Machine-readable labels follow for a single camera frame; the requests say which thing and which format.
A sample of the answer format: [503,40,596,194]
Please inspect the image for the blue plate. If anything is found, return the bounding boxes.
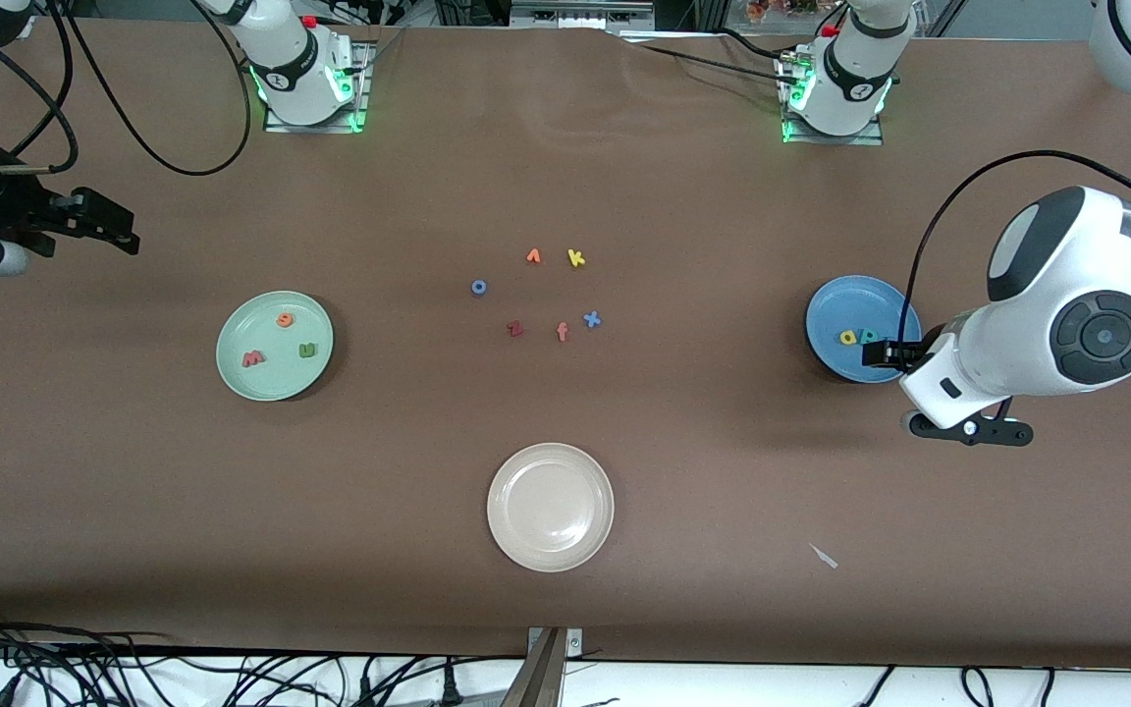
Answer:
[805,274,923,385]

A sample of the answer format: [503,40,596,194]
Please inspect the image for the green plate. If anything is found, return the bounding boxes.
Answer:
[215,290,336,403]

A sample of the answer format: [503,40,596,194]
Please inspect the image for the brown table cover sheet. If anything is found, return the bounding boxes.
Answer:
[0,18,1131,671]

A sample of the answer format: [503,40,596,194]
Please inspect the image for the beige plate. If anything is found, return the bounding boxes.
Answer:
[486,442,616,573]

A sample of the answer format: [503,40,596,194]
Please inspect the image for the orange plastic toys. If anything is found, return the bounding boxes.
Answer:
[744,0,822,23]

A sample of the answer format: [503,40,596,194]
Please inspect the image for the grey power strip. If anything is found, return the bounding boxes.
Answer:
[510,0,655,28]

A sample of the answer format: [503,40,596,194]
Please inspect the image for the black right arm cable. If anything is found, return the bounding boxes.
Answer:
[0,0,252,179]

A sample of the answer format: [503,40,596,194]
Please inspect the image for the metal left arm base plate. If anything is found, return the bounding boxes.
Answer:
[780,49,887,147]

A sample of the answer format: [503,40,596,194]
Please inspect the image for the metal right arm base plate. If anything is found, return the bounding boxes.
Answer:
[263,39,372,135]

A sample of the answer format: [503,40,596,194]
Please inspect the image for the thin black table cable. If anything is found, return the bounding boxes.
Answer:
[713,27,787,58]
[624,39,797,80]

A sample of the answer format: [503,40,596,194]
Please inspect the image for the silver metal bracket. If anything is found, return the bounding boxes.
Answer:
[526,626,584,659]

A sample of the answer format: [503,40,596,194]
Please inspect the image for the tangle of black cables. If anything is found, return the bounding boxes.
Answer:
[0,604,527,707]

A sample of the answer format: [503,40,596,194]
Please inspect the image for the grey metal post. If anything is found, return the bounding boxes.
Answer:
[499,628,566,707]

